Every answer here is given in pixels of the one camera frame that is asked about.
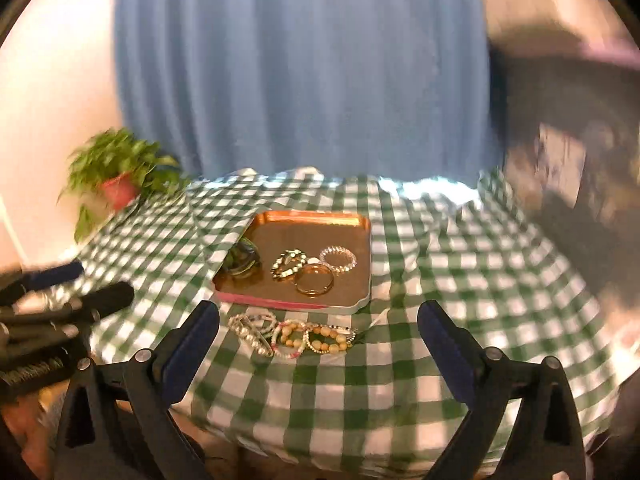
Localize gold bangle bracelet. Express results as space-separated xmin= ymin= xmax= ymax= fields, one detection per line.
xmin=293 ymin=262 xmax=336 ymax=297

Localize black green smartwatch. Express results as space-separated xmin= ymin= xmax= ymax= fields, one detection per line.
xmin=221 ymin=237 xmax=262 ymax=280

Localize green potted plant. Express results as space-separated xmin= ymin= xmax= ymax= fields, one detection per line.
xmin=60 ymin=128 xmax=190 ymax=244

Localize large wooden bead bracelet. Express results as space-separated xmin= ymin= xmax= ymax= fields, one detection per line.
xmin=302 ymin=324 xmax=357 ymax=356

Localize clear crystal bead bracelet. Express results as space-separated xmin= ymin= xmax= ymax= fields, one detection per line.
xmin=318 ymin=244 xmax=358 ymax=274

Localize white bone bead bracelet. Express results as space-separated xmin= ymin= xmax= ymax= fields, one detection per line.
xmin=270 ymin=247 xmax=309 ymax=281

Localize white pearl pin bracelet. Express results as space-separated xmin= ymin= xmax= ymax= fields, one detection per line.
xmin=228 ymin=311 xmax=278 ymax=359

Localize copper metal tray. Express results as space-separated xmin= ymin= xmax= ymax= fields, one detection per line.
xmin=213 ymin=210 xmax=372 ymax=315

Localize pink green bead bracelet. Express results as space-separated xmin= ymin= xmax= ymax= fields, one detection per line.
xmin=269 ymin=320 xmax=307 ymax=360

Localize dark cabinet with clutter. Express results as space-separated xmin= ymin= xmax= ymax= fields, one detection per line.
xmin=491 ymin=24 xmax=639 ymax=311

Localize blue curtain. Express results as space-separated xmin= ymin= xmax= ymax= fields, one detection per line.
xmin=114 ymin=0 xmax=504 ymax=184

